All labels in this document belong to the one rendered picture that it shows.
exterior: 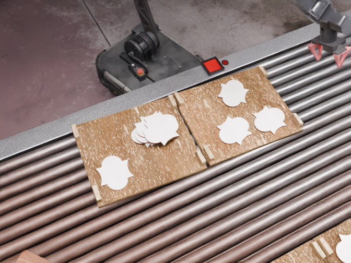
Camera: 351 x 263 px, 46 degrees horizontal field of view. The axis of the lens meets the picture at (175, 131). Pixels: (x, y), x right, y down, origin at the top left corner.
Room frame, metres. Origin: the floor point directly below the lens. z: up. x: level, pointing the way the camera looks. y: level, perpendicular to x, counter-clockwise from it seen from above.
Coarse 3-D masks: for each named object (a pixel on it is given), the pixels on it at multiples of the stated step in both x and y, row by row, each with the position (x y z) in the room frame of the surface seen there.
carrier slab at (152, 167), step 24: (96, 120) 0.88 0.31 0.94; (120, 120) 0.89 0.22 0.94; (96, 144) 0.77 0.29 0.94; (120, 144) 0.78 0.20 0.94; (144, 144) 0.79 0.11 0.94; (168, 144) 0.80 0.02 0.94; (192, 144) 0.81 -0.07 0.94; (96, 168) 0.67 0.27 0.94; (144, 168) 0.69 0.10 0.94; (168, 168) 0.70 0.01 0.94; (192, 168) 0.70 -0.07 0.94; (120, 192) 0.59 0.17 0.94
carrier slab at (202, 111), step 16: (224, 80) 1.13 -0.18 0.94; (240, 80) 1.14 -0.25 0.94; (256, 80) 1.14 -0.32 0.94; (192, 96) 1.03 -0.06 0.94; (208, 96) 1.04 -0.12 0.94; (256, 96) 1.06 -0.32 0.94; (272, 96) 1.07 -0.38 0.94; (192, 112) 0.95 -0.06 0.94; (208, 112) 0.96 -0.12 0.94; (224, 112) 0.97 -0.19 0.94; (240, 112) 0.97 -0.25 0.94; (256, 112) 0.98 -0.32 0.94; (288, 112) 0.99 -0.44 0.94; (192, 128) 0.88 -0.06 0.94; (208, 128) 0.88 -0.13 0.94; (288, 128) 0.91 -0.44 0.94; (208, 144) 0.81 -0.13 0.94; (224, 144) 0.82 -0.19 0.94; (256, 144) 0.83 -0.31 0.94; (208, 160) 0.74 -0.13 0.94; (224, 160) 0.75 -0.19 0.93
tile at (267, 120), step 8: (264, 112) 0.98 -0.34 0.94; (272, 112) 0.98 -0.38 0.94; (280, 112) 0.98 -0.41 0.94; (256, 120) 0.93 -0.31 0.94; (264, 120) 0.94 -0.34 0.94; (272, 120) 0.94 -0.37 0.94; (280, 120) 0.94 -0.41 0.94; (256, 128) 0.90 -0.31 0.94; (264, 128) 0.90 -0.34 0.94; (272, 128) 0.90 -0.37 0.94
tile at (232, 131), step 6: (228, 120) 0.92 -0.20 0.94; (234, 120) 0.93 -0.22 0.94; (240, 120) 0.93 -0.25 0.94; (216, 126) 0.89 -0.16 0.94; (222, 126) 0.89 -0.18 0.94; (228, 126) 0.89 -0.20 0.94; (234, 126) 0.90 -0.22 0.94; (240, 126) 0.90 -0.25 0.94; (246, 126) 0.90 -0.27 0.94; (222, 132) 0.87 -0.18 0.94; (228, 132) 0.87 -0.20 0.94; (234, 132) 0.87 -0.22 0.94; (240, 132) 0.87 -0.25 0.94; (246, 132) 0.87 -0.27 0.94; (222, 138) 0.84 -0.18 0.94; (228, 138) 0.84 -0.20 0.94; (234, 138) 0.84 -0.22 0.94; (240, 138) 0.84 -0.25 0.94; (228, 144) 0.82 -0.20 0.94; (240, 144) 0.82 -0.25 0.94
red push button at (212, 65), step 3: (210, 60) 1.24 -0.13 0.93; (213, 60) 1.24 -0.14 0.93; (204, 63) 1.22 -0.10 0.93; (207, 63) 1.22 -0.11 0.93; (210, 63) 1.22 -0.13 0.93; (213, 63) 1.23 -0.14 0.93; (216, 63) 1.23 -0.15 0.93; (207, 66) 1.20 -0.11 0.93; (210, 66) 1.21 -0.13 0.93; (213, 66) 1.21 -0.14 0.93; (216, 66) 1.21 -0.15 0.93; (219, 66) 1.21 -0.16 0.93; (210, 69) 1.19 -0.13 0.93; (213, 69) 1.19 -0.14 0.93; (216, 69) 1.19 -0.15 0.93; (210, 72) 1.17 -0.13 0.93
